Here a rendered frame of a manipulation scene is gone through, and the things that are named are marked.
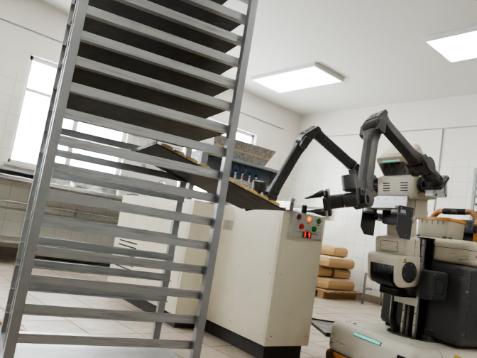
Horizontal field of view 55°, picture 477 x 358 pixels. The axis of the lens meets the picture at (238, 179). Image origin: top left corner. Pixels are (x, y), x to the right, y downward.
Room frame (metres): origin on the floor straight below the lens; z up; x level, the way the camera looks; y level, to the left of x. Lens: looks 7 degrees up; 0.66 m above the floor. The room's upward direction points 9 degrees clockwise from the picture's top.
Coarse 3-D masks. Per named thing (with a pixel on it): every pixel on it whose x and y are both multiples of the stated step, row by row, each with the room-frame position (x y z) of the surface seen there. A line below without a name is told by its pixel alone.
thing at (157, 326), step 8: (184, 152) 2.13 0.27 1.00; (184, 184) 2.12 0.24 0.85; (176, 208) 2.11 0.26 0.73; (176, 224) 2.12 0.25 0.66; (176, 232) 2.12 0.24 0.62; (168, 248) 2.12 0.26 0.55; (168, 272) 2.12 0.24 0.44; (160, 304) 2.11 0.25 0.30; (160, 312) 2.12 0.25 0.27; (160, 328) 2.12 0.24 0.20; (152, 336) 2.13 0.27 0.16
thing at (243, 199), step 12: (156, 144) 1.63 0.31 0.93; (168, 156) 1.75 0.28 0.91; (180, 156) 1.68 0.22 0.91; (192, 180) 2.03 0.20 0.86; (204, 180) 1.93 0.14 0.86; (216, 180) 1.83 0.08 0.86; (228, 192) 1.98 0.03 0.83; (240, 192) 1.89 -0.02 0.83; (252, 192) 1.82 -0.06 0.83; (240, 204) 2.13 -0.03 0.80; (252, 204) 2.02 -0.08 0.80; (264, 204) 1.92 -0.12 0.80
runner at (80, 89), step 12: (72, 84) 1.48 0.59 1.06; (84, 96) 1.52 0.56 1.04; (96, 96) 1.52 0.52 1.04; (108, 96) 1.53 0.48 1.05; (120, 96) 1.55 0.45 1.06; (132, 108) 1.59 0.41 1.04; (144, 108) 1.59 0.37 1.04; (156, 108) 1.61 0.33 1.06; (180, 120) 1.65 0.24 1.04; (192, 120) 1.67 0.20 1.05; (204, 120) 1.69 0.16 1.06
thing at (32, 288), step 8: (16, 288) 1.84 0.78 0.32; (32, 288) 1.87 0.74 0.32; (40, 288) 1.89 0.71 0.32; (48, 288) 1.90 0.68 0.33; (56, 288) 1.91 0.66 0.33; (64, 288) 1.93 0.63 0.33; (72, 288) 1.94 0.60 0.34; (80, 288) 1.95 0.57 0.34; (96, 296) 1.96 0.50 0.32; (104, 296) 1.98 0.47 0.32; (112, 296) 2.00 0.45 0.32; (120, 296) 2.03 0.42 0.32; (128, 296) 2.05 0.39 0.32; (136, 296) 2.06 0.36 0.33; (144, 296) 2.08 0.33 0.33; (152, 296) 2.09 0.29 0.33; (160, 296) 2.11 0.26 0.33
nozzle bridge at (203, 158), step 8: (192, 152) 3.16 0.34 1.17; (200, 152) 3.07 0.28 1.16; (200, 160) 3.06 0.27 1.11; (208, 160) 3.18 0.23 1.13; (216, 160) 3.22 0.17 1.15; (232, 160) 3.19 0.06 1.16; (240, 160) 3.23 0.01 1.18; (216, 168) 3.23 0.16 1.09; (248, 168) 3.38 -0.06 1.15; (256, 168) 3.38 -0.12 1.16; (264, 168) 3.36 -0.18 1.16; (232, 176) 3.31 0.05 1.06; (240, 176) 3.34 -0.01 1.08; (264, 176) 3.47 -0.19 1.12; (272, 176) 3.48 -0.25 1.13; (248, 184) 3.33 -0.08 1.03
